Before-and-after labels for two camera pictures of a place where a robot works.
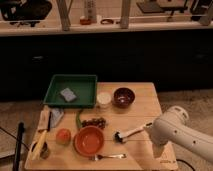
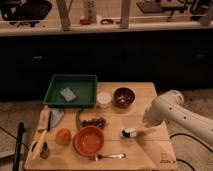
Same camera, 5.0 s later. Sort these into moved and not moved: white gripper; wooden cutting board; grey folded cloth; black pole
Moved: white gripper
Not moved: black pole; grey folded cloth; wooden cutting board
